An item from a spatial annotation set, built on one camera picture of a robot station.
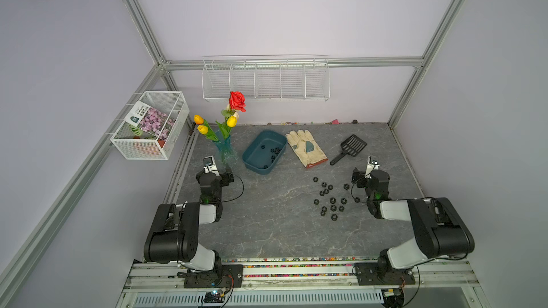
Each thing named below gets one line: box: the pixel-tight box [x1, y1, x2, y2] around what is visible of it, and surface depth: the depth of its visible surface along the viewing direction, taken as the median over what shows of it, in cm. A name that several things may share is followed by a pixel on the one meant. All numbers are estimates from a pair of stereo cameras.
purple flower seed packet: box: [109, 91, 190, 152], surface depth 75 cm
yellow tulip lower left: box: [196, 124, 209, 135], surface depth 80 cm
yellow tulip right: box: [226, 115, 238, 128], surface depth 84 cm
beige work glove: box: [284, 129, 329, 169], surface depth 111 cm
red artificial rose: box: [229, 91, 247, 113], surface depth 78 cm
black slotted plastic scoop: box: [329, 134, 368, 166], surface depth 113 cm
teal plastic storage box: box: [242, 130, 288, 175], surface depth 111 cm
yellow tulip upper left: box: [193, 114, 205, 125], surface depth 83 cm
